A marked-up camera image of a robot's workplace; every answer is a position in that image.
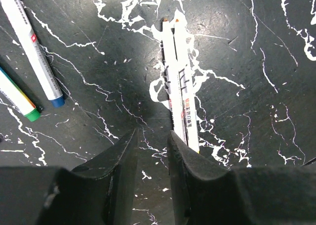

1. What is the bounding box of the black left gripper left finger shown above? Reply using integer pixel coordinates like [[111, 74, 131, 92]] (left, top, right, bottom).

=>
[[0, 129, 138, 225]]

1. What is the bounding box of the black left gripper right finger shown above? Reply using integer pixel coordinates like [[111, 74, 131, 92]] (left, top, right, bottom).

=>
[[167, 131, 316, 225]]

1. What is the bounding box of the green white pen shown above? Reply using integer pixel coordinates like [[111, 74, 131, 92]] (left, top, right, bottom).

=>
[[0, 69, 40, 122]]

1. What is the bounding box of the blue white pen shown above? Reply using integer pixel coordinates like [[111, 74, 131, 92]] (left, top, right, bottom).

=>
[[0, 0, 65, 108]]

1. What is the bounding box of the orange tipped white pen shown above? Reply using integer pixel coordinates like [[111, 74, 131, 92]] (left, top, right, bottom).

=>
[[174, 18, 199, 153]]

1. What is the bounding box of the yellow tipped white pen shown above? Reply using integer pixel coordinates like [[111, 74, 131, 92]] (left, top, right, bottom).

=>
[[162, 19, 187, 143]]

